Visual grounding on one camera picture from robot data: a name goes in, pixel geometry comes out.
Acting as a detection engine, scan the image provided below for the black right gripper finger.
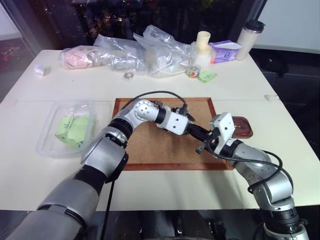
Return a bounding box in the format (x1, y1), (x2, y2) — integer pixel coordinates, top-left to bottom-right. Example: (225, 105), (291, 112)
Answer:
(197, 132), (212, 144)

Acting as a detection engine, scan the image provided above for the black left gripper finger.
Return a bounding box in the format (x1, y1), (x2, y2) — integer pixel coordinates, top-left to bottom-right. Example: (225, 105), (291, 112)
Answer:
(198, 126), (214, 137)

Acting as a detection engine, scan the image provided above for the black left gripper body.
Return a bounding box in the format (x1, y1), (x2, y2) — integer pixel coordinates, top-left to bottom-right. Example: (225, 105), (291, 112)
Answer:
(183, 113), (205, 139)

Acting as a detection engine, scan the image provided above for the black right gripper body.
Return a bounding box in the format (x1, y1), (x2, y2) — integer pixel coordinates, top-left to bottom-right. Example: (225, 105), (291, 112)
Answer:
(195, 136), (222, 154)

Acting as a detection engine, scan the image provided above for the wood framed cork board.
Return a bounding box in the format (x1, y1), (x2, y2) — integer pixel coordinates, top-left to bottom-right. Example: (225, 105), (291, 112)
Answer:
(113, 97), (235, 171)

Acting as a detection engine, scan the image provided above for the green sticky note pad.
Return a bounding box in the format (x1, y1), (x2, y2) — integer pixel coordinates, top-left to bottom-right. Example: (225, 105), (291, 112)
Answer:
(196, 69), (218, 85)

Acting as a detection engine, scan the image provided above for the glass jar of coloured pins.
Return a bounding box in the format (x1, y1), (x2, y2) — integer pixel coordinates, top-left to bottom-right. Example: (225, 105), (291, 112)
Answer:
(185, 65), (202, 79)

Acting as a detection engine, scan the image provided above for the brown square tray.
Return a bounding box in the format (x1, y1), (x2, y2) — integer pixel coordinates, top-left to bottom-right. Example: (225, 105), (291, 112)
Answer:
(231, 116), (254, 139)

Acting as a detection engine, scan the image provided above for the large clear plastic bag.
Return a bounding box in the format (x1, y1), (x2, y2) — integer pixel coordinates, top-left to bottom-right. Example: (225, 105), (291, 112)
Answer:
(133, 24), (199, 78)

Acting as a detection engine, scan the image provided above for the purple tissue pack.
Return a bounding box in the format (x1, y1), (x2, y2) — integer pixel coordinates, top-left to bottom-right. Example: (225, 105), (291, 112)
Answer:
(208, 39), (243, 64)

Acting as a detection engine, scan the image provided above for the cream plastic bottle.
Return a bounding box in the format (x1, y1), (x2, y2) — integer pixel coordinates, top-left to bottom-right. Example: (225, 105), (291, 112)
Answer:
(195, 31), (214, 69)

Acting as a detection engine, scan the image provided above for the white tumbler with black lid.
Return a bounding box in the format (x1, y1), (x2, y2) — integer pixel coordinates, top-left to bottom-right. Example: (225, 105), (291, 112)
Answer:
(235, 20), (266, 62)

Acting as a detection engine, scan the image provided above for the green notes pile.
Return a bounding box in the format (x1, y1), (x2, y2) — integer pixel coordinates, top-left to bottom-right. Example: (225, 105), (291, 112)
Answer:
(54, 113), (97, 151)

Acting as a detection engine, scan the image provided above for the plastic bag with pink contents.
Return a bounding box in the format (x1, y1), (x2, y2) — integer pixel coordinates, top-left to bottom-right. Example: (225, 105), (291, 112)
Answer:
(59, 46), (111, 69)

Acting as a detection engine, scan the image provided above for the clear plastic container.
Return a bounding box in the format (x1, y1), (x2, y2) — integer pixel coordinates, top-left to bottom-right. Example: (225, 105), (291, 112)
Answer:
(36, 99), (98, 159)

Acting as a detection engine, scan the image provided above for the small white roll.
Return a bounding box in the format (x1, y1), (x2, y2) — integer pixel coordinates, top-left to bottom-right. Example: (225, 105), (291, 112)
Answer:
(33, 63), (45, 77)

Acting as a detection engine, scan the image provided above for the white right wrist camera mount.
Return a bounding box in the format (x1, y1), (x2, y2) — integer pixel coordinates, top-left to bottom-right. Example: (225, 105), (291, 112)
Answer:
(209, 112), (236, 154)

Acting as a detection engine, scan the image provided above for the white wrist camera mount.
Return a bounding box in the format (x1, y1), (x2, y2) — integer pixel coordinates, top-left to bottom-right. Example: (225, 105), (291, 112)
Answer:
(209, 112), (236, 154)
(156, 111), (190, 136)

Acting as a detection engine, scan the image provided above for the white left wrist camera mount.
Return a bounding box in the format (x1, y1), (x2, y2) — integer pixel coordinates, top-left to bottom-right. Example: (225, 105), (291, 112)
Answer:
(156, 111), (190, 136)

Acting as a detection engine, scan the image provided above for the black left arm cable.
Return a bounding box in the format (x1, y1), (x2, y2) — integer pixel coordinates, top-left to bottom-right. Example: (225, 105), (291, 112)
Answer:
(101, 90), (188, 240)

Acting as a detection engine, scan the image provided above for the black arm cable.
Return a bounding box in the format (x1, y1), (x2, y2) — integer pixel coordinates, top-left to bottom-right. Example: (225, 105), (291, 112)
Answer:
(101, 90), (188, 240)
(208, 139), (293, 195)

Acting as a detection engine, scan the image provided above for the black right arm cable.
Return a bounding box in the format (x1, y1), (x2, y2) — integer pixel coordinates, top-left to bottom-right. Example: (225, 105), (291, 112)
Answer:
(208, 139), (293, 195)

